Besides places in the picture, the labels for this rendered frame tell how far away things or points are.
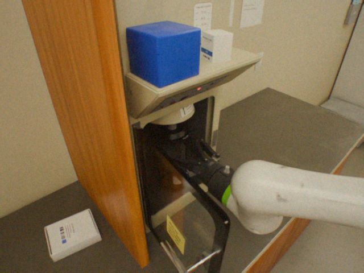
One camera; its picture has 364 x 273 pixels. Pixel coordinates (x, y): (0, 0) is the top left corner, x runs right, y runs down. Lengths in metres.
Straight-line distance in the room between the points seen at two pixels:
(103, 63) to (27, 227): 0.78
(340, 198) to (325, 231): 1.82
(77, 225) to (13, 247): 0.23
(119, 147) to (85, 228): 0.49
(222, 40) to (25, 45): 0.60
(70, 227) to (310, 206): 0.73
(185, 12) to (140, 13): 0.11
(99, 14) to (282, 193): 0.41
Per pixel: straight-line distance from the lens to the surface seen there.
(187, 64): 0.47
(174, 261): 0.55
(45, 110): 0.97
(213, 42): 0.55
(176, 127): 0.77
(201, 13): 0.62
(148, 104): 0.47
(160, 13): 0.54
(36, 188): 1.13
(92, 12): 0.38
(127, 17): 0.50
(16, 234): 1.05
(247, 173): 0.49
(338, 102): 3.54
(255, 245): 0.90
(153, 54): 0.43
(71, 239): 0.90
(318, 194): 0.48
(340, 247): 2.27
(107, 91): 0.41
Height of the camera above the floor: 1.70
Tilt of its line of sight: 36 degrees down
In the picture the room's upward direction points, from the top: straight up
